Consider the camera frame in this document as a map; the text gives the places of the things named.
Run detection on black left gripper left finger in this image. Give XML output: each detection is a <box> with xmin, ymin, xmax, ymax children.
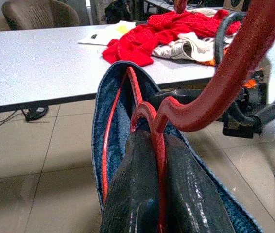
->
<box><xmin>100</xmin><ymin>128</ymin><xmax>161</xmax><ymax>233</ymax></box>

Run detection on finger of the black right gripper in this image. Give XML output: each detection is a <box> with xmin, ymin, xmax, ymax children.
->
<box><xmin>151</xmin><ymin>87</ymin><xmax>189</xmax><ymax>104</ymax></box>

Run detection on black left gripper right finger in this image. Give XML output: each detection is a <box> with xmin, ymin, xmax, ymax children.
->
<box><xmin>163</xmin><ymin>133</ymin><xmax>232</xmax><ymax>233</ymax></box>

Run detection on blue denim shorts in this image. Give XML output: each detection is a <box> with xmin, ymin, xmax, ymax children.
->
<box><xmin>91</xmin><ymin>60</ymin><xmax>262</xmax><ymax>233</ymax></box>

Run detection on red plastic hanger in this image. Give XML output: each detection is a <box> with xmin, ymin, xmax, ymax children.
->
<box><xmin>102</xmin><ymin>0</ymin><xmax>275</xmax><ymax>233</ymax></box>

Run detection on red shirt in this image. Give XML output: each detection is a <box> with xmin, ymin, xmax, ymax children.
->
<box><xmin>102</xmin><ymin>11</ymin><xmax>241</xmax><ymax>67</ymax></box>

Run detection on white shirt green print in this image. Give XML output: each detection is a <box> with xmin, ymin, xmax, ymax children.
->
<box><xmin>78</xmin><ymin>20</ymin><xmax>138</xmax><ymax>47</ymax></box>

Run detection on beige garment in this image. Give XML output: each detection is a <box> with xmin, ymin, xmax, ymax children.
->
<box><xmin>190</xmin><ymin>6</ymin><xmax>225</xmax><ymax>18</ymax></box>

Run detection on white desk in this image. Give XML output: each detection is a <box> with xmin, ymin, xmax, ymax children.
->
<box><xmin>143</xmin><ymin>0</ymin><xmax>225</xmax><ymax>12</ymax></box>

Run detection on black bag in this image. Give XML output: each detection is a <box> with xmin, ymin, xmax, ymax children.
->
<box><xmin>104</xmin><ymin>0</ymin><xmax>131</xmax><ymax>24</ymax></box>

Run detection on wooden speaker box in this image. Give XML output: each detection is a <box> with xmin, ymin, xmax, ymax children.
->
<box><xmin>223</xmin><ymin>0</ymin><xmax>244</xmax><ymax>11</ymax></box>

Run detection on black power strip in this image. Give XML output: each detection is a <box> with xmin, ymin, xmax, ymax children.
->
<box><xmin>22</xmin><ymin>106</ymin><xmax>50</xmax><ymax>122</ymax></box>

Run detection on brown armchair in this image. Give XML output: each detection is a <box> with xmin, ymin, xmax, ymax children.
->
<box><xmin>1</xmin><ymin>0</ymin><xmax>80</xmax><ymax>31</ymax></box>

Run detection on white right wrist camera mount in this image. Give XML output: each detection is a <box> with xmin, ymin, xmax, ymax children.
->
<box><xmin>261</xmin><ymin>40</ymin><xmax>275</xmax><ymax>144</ymax></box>

